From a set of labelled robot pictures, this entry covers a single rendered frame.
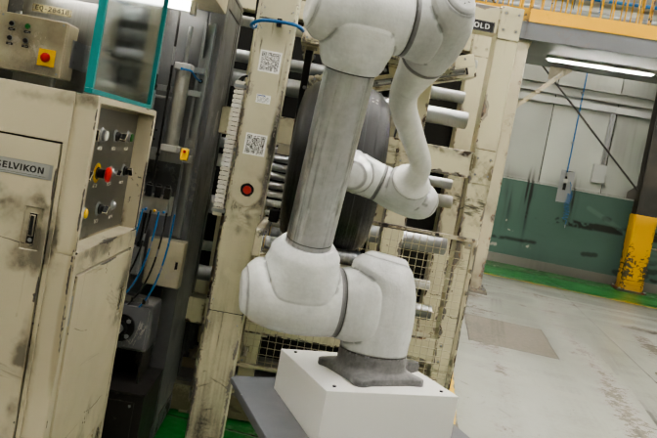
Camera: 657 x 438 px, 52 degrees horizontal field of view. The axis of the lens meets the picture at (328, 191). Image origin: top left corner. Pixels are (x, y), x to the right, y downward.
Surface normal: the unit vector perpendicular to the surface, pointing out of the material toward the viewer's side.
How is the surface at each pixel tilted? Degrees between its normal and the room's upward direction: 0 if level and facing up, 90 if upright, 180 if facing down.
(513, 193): 90
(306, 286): 102
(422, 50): 142
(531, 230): 90
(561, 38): 90
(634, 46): 90
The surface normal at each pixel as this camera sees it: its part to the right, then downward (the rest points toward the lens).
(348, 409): 0.35, 0.11
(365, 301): 0.18, -0.08
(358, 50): 0.09, 0.43
